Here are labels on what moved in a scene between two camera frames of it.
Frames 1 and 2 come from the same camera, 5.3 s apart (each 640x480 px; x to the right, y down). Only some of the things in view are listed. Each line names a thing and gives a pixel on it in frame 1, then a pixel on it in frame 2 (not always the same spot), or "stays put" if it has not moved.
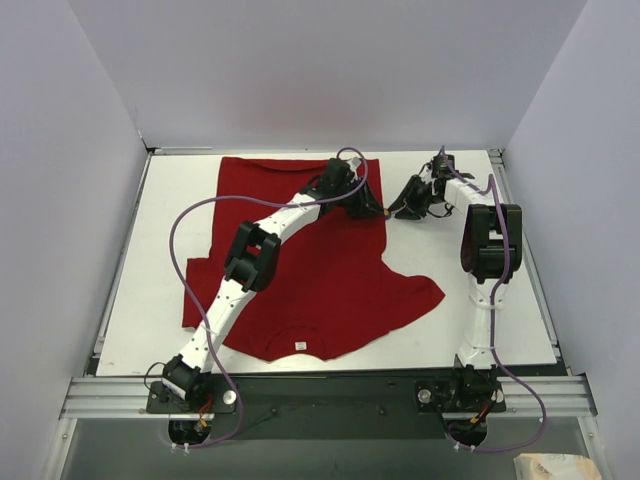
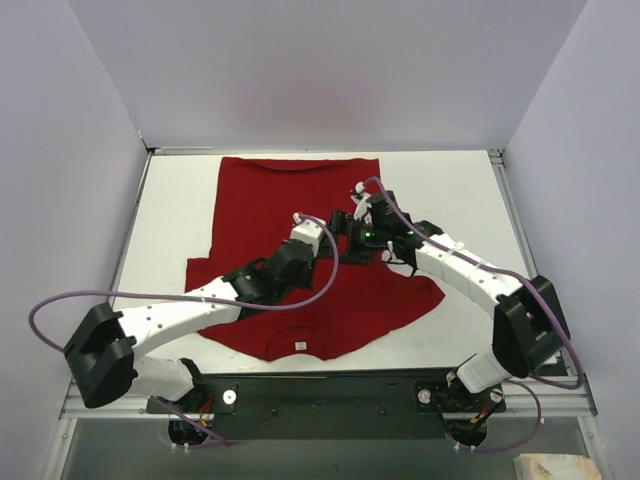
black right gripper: x=416 y=193 → x=356 y=250
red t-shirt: x=331 y=291 stays put
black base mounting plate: x=328 y=407 stays put
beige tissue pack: x=555 y=466 stays put
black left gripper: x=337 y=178 → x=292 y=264
